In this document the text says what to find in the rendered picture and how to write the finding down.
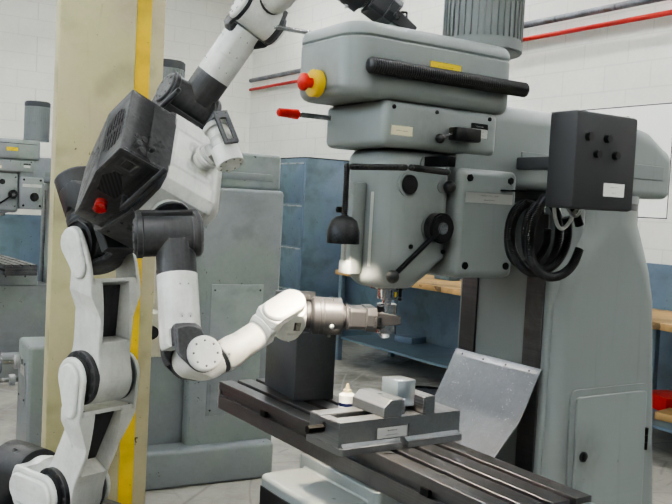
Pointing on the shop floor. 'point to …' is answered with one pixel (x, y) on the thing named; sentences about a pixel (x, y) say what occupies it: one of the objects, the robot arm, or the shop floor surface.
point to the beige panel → (119, 68)
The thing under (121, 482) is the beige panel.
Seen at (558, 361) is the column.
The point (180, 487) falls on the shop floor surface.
